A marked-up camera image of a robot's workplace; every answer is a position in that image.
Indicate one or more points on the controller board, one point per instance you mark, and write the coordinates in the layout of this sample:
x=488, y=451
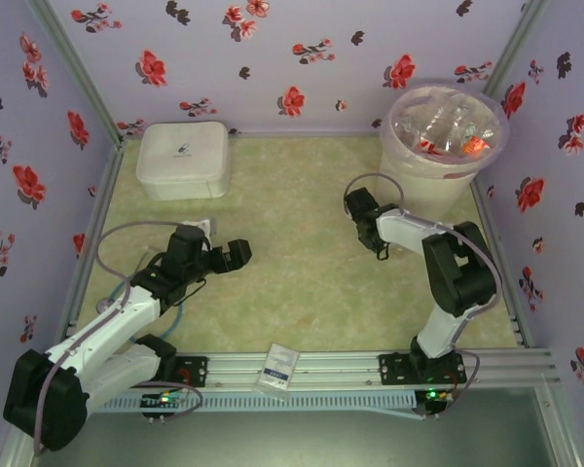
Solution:
x=435, y=399
x=163, y=401

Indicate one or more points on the white zip case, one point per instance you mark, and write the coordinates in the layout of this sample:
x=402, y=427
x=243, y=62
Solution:
x=182, y=155

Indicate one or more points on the right controller board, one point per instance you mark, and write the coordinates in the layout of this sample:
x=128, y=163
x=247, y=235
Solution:
x=435, y=399

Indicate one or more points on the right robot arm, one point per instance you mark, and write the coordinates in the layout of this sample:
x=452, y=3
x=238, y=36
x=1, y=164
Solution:
x=404, y=226

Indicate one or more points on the white round bin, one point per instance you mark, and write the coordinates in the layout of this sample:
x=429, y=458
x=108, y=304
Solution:
x=428, y=190

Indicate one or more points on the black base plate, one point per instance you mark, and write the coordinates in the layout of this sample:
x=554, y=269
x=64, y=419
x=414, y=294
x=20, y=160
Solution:
x=197, y=370
x=394, y=367

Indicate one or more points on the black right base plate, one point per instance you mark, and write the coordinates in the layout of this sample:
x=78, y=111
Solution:
x=394, y=367

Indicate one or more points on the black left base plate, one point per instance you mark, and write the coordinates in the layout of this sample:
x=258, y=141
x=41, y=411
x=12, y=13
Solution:
x=197, y=370

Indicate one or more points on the aluminium frame post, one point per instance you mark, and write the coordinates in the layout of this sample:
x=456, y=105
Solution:
x=516, y=41
x=75, y=63

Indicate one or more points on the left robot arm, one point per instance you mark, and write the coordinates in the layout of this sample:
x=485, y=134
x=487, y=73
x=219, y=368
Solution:
x=112, y=331

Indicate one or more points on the plastic bag with card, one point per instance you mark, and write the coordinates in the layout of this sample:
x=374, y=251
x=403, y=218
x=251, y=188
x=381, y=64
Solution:
x=277, y=367

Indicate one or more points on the left controller board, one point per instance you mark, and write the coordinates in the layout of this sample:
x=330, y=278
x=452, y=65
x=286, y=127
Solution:
x=163, y=401

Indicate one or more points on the wide aluminium base rail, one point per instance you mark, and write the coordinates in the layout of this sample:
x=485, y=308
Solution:
x=340, y=370

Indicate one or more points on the small grey disc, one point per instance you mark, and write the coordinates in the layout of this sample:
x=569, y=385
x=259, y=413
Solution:
x=103, y=305

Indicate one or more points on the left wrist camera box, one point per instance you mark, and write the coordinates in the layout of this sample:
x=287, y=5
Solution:
x=202, y=225

